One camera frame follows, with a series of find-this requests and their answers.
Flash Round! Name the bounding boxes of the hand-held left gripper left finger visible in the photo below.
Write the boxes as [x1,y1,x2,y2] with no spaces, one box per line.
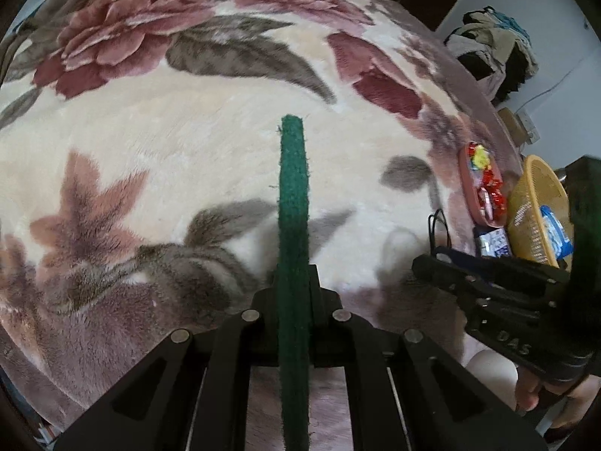
[54,286,282,451]

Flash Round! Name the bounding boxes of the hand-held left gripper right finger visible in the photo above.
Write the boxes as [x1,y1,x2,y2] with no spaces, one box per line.
[307,265,548,451]

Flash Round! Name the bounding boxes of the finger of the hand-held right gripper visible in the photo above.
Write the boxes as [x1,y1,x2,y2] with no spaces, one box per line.
[413,247,571,297]
[458,284,559,320]

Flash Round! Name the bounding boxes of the blue face mask packet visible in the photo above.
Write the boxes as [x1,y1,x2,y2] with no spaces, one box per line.
[539,204,574,258]

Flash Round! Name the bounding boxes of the yellow plastic basket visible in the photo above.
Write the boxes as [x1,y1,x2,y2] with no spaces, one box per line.
[507,154,574,269]

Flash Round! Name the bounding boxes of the green scouring pad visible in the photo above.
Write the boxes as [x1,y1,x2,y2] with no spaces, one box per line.
[275,114,314,451]

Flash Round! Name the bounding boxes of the person's right hand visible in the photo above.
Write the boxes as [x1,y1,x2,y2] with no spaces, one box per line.
[514,369,601,435]

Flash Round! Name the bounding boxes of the white blue wet wipes packet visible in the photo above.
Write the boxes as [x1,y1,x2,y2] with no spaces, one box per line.
[473,226,513,258]

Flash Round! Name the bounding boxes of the pink tray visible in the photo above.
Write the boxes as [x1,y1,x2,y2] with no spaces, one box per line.
[458,141,509,227]

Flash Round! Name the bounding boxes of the red snack packets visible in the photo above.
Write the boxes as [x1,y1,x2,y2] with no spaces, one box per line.
[467,142,508,221]

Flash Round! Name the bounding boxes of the beige box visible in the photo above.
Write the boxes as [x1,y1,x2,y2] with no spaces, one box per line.
[497,108,525,147]

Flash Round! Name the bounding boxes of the floral plush blanket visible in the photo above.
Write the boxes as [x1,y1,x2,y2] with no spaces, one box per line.
[0,0,527,451]

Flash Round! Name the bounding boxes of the pile of clothes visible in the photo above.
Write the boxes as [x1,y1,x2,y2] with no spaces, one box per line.
[444,7,541,104]

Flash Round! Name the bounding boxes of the black elastic hair tie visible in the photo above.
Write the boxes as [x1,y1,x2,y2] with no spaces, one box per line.
[426,208,452,251]

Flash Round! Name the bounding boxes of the white wall socket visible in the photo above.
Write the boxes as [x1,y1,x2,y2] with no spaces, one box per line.
[515,112,542,145]

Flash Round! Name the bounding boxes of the black power cable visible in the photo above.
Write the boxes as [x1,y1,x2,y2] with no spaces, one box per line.
[519,23,592,114]

